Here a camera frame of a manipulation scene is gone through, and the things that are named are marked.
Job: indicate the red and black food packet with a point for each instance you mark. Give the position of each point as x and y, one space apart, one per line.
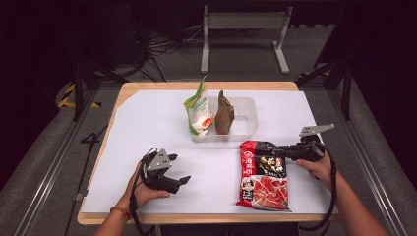
265 193

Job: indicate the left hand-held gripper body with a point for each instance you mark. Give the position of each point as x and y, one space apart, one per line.
160 164

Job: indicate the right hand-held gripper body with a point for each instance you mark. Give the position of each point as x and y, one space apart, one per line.
308 150

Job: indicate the aluminium floor rail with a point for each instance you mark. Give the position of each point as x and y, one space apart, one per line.
44 187
377 187

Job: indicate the person's right hand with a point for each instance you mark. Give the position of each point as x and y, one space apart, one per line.
318 170

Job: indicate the clear plastic container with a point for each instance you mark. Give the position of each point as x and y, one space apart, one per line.
244 114

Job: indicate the grey metal stand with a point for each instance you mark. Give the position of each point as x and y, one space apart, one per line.
244 19

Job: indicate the gold and red food packet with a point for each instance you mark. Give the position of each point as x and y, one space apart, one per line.
224 114

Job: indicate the white table sheet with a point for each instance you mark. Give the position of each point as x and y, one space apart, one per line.
147 114

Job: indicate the person's left hand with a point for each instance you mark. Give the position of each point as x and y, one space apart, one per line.
137 195

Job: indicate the black metal stand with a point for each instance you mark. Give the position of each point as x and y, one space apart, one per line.
346 95
78 91

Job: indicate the green and white food packet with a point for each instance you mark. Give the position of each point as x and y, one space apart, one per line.
200 111

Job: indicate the yellow and black hazard tape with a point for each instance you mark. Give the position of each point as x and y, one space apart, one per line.
67 94

